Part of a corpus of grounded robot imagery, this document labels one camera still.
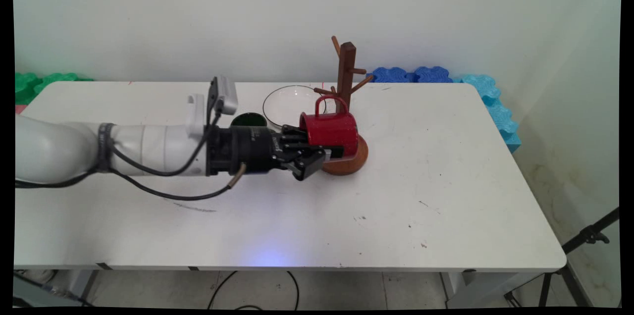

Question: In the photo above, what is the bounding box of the white plate with black rim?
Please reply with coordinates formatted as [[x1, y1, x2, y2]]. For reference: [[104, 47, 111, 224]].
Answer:
[[263, 85, 327, 128]]

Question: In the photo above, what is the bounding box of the black strap on arm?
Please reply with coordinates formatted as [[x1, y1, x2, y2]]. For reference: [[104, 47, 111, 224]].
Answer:
[[97, 122, 117, 173]]

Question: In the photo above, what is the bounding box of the green foam mat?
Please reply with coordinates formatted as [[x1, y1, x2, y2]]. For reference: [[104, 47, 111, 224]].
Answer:
[[15, 72, 95, 106]]

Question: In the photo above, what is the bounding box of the dark blue foam mat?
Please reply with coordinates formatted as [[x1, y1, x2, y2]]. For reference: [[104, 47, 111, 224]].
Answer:
[[414, 66, 454, 83], [367, 67, 417, 83]]

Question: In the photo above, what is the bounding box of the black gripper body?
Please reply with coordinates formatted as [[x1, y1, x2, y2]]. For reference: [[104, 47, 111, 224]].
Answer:
[[205, 125, 288, 177]]

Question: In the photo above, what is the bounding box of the red enamel mug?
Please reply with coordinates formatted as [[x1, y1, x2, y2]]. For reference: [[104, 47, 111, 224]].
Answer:
[[299, 95, 359, 158]]

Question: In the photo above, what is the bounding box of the black tripod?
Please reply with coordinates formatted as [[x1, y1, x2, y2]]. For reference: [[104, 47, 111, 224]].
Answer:
[[504, 206, 621, 308]]

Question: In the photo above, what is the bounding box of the dark green enamel mug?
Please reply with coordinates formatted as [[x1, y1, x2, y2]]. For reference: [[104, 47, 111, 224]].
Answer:
[[231, 112, 268, 129]]

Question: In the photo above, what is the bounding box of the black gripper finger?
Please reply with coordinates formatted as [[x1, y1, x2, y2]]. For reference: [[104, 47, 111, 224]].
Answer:
[[280, 124, 311, 146], [280, 144, 344, 181]]

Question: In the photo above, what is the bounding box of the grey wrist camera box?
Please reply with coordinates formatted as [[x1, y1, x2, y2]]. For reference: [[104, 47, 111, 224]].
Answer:
[[208, 75, 239, 117]]

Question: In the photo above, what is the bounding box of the black cable on floor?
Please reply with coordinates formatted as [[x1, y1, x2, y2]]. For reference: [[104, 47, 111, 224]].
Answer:
[[207, 270, 300, 311]]

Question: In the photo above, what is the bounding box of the black cable with metal plug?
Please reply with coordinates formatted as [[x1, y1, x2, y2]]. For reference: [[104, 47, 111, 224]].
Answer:
[[15, 163, 247, 202]]

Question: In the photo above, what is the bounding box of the cyan foam mat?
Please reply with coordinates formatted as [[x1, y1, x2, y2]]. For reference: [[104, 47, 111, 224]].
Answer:
[[452, 74, 522, 154]]

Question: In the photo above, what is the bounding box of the brown wooden mug tree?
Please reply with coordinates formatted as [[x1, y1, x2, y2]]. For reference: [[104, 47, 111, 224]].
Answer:
[[314, 36, 374, 176]]

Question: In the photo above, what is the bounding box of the thin black camera cable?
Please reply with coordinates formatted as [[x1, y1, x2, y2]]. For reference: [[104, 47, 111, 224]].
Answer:
[[110, 109, 222, 177]]

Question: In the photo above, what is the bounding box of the grey metal table leg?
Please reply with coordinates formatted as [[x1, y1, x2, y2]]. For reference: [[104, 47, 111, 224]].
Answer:
[[440, 271, 548, 309], [14, 269, 101, 307]]

